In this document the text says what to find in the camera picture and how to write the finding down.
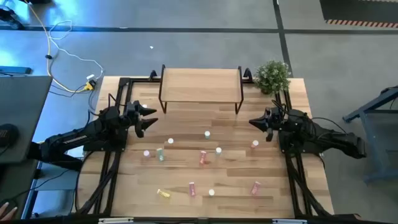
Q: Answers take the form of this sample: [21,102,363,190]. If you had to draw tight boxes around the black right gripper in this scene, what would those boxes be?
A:
[249,106,284,142]

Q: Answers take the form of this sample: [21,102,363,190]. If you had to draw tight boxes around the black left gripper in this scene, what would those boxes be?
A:
[126,100,159,139]

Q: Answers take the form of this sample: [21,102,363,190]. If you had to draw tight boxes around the green potted plant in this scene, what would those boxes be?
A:
[253,60,292,95]

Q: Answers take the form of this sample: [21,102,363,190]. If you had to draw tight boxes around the white and yellow plug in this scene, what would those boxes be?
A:
[84,73,97,91]

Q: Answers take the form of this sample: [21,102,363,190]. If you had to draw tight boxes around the black desk support bar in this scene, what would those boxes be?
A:
[30,151,84,172]

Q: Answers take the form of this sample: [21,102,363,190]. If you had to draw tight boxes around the grey desk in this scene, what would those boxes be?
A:
[0,75,53,164]

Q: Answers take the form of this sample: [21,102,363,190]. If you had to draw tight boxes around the black flat device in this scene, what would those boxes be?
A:
[0,65,33,75]

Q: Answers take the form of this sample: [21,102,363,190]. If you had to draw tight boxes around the black hazard-striped floor mat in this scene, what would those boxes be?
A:
[319,0,398,29]

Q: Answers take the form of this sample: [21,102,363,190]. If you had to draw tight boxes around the black chair base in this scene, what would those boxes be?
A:
[0,4,25,31]

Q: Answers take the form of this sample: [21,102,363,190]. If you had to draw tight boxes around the person's hand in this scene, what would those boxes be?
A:
[0,201,19,221]

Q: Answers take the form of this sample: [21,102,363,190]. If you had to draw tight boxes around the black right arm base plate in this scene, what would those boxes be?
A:
[277,139,335,156]

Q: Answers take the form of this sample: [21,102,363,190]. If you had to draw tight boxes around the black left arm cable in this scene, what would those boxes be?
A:
[107,92,127,110]

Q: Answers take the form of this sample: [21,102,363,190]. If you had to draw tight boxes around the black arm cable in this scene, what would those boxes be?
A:
[107,92,127,110]
[310,116,348,135]

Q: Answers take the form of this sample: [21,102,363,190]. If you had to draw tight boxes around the black aluminium table frame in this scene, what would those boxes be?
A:
[74,76,335,218]

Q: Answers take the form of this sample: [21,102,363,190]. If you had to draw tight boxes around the wooden shelf black metal frame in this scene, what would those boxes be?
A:
[158,64,245,115]

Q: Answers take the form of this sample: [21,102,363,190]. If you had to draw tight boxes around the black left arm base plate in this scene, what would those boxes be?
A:
[83,141,129,152]

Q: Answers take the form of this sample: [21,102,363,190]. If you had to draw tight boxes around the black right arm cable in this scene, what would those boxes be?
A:
[310,116,348,135]

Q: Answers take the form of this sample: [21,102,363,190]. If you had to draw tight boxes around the white cable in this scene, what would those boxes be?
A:
[48,20,105,80]

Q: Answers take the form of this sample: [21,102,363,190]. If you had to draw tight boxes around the white frame bracket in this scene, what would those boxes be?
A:
[98,217,134,224]
[272,218,308,224]

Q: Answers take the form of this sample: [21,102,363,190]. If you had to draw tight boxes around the blue-grey table frame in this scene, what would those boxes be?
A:
[343,86,398,183]

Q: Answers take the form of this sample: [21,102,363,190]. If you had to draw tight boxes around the yellow cable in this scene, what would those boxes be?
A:
[26,1,94,93]

